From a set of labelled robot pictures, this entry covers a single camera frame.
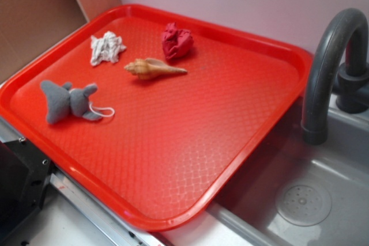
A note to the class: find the white paper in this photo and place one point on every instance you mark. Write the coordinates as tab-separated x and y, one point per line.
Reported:
106	48

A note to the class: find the crumpled red paper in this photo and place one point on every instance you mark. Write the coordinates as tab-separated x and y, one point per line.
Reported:
176	42

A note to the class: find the red plastic tray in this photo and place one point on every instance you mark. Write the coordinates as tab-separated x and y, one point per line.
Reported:
175	140

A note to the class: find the tan conch seashell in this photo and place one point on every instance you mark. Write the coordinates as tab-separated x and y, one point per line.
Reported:
150	68

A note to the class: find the grey plush elephant toy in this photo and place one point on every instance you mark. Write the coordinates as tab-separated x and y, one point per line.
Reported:
65	100

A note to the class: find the grey plastic sink basin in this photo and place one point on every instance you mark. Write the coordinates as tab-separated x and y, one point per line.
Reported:
246	204

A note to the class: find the round sink drain cover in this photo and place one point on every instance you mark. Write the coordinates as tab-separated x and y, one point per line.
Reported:
303	202

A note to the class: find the dark grey curved faucet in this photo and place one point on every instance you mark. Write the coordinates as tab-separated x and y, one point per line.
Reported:
339	67

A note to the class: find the brown cardboard panel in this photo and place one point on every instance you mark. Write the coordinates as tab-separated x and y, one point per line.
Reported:
31	27

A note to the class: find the silver aluminium rail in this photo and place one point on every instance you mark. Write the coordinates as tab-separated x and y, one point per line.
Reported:
115	230

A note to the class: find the black metal mount block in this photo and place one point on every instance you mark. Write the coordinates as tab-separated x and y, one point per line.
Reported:
25	175

